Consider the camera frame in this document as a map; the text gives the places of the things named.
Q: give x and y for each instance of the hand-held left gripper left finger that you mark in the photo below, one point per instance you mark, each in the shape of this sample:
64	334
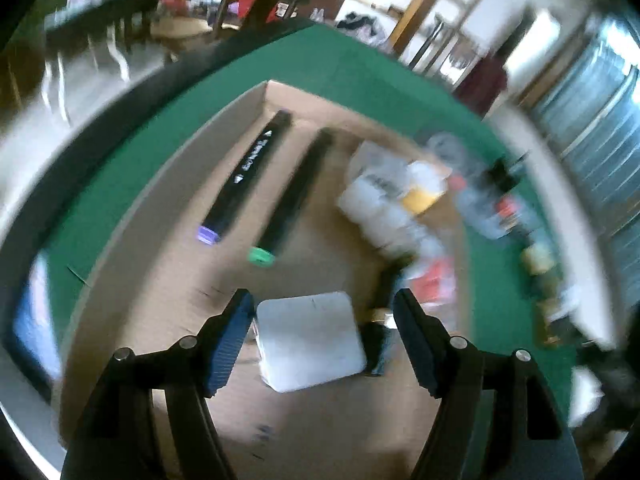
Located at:
230	342

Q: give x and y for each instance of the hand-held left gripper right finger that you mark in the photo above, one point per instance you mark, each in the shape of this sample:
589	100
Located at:
415	340

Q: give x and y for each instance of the black marker with yellow cap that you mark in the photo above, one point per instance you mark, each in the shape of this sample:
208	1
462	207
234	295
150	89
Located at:
376	350

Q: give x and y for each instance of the red glue tube blister pack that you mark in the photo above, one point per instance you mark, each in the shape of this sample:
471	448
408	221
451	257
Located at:
435	280

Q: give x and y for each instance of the white charger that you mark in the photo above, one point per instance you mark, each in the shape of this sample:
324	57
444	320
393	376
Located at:
310	340

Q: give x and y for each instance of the cardboard box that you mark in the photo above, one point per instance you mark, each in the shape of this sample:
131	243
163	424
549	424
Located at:
175	280

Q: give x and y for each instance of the large white pill bottle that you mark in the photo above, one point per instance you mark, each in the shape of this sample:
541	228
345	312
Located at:
405	237

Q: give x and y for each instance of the yellow jar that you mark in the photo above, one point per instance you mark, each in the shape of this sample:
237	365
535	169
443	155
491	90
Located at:
422	197

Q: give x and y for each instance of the black marker with green cap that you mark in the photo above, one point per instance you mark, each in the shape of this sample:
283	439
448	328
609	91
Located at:
295	195

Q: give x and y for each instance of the white bottle with printed label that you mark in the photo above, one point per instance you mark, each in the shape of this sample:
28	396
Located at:
370	185

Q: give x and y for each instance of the black marker with purple cap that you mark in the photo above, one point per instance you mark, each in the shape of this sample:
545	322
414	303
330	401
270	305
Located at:
245	175

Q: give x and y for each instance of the maroon cloth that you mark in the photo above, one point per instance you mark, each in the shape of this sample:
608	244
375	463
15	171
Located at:
482	82

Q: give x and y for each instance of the black table with white legs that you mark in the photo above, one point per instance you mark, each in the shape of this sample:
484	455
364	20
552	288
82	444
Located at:
100	12

